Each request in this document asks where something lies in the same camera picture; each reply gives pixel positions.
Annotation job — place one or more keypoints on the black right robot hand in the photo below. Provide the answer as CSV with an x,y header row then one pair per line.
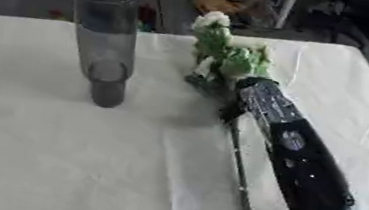
x,y
229,111

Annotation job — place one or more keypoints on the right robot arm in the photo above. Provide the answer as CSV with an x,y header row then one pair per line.
x,y
304,162

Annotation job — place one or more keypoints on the grey transparent glass vase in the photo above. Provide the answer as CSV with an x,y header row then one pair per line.
x,y
106,43

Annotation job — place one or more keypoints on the white and green flower bunch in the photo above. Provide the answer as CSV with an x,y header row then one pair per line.
x,y
224,53

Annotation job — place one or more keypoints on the tan wooden crate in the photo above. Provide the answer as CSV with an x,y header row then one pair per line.
x,y
215,2

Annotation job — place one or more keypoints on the red object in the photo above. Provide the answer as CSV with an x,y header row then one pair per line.
x,y
146,16

